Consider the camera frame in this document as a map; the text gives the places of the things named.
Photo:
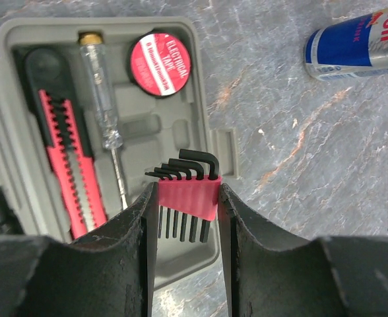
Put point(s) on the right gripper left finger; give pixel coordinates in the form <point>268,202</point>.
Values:
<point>107,272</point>

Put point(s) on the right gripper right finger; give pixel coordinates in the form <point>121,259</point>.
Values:
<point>269,271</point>

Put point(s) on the red black hex key set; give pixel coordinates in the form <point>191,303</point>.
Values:
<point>188,189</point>

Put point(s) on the thin metal rod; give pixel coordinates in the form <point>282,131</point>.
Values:
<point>93,53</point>

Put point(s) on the grey plastic tool case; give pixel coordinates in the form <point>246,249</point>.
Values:
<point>92,111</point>

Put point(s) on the red utility knife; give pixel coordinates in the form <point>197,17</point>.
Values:
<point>62,125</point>

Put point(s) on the red black tape roll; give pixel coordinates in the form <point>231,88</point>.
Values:
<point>159,63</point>

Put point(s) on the blue silver drink can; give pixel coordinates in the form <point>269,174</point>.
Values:
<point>354,48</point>

